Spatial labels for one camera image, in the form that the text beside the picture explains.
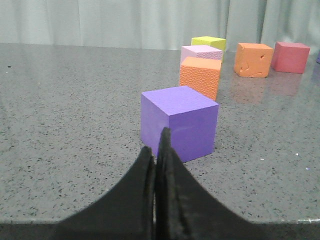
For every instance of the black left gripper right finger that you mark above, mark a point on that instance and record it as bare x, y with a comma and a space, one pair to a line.
185, 210

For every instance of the yellow foam block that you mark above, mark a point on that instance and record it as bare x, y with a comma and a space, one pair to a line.
215, 42

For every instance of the red foam block centre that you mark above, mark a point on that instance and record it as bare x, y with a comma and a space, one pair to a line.
290, 57

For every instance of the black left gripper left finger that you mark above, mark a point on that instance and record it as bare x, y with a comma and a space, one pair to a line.
124, 213

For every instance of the purple foam block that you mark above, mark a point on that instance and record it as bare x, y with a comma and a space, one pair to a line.
318, 58
191, 117

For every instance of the pink textured foam block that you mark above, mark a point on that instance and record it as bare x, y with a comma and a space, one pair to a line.
201, 51

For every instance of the orange textured foam block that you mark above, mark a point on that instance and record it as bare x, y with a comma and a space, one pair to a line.
201, 74

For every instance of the purple foam block far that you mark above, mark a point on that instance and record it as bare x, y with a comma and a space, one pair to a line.
318, 58

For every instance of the orange dented foam block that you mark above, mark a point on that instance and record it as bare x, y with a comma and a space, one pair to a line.
253, 60

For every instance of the purple foam block near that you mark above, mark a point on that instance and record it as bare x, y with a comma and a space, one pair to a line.
191, 117

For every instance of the grey curtain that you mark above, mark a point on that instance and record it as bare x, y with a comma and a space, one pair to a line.
159, 24

